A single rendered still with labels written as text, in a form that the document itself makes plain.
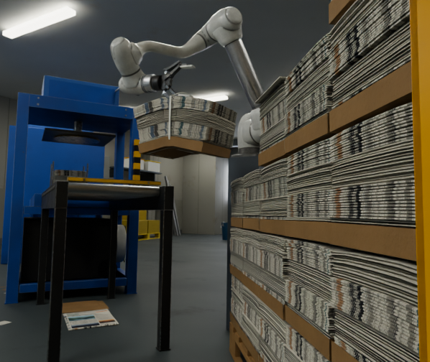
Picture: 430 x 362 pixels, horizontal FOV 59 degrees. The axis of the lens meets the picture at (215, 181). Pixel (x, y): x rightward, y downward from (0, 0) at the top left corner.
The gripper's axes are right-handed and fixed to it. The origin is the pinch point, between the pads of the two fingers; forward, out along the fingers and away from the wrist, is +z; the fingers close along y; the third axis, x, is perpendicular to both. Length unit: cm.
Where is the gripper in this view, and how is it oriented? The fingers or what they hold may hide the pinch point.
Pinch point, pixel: (190, 80)
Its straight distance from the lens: 190.2
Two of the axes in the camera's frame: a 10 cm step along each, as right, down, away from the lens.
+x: -4.4, -0.6, -9.0
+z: 8.9, 0.5, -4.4
